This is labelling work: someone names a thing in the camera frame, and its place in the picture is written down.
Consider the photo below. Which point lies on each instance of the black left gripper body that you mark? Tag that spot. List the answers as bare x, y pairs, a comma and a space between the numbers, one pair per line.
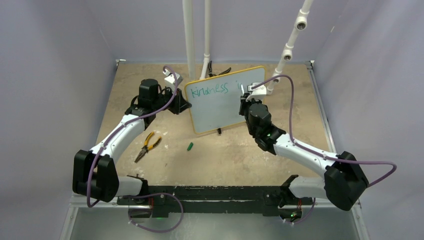
162, 100

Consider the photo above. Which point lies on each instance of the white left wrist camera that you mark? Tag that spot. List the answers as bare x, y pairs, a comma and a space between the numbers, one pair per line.
170, 79

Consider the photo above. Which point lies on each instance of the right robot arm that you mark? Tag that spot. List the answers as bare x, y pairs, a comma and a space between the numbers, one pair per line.
341, 180

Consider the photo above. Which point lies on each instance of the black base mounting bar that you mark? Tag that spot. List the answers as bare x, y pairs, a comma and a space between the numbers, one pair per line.
268, 201

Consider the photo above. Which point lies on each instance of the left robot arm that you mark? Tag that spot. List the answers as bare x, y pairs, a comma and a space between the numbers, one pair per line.
94, 171

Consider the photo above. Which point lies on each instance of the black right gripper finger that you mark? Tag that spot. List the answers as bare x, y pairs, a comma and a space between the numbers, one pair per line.
247, 96
243, 106

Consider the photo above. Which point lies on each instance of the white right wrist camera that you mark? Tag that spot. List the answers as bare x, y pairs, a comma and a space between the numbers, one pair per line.
256, 94

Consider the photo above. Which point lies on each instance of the yellow framed whiteboard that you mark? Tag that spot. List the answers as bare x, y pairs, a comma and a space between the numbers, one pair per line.
215, 101

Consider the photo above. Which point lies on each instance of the white pipe with fittings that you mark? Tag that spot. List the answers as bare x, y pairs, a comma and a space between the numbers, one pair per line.
300, 24

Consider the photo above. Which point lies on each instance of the thin white vertical pipe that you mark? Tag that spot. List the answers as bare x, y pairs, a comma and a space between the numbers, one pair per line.
207, 38

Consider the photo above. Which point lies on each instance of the white green marker pen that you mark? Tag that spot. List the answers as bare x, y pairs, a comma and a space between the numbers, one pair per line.
242, 89

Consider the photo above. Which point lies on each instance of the yellow black pliers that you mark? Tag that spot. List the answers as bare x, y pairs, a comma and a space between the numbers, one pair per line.
147, 147

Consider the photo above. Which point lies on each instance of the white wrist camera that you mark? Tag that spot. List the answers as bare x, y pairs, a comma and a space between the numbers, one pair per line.
256, 94
170, 79

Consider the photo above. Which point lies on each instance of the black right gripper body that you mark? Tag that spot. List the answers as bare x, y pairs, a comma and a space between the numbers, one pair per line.
251, 101

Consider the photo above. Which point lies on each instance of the green marker cap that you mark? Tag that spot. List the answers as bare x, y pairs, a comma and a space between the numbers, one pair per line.
190, 146

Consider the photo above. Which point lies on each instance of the thick white vertical pipe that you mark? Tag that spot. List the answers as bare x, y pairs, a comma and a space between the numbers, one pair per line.
187, 7

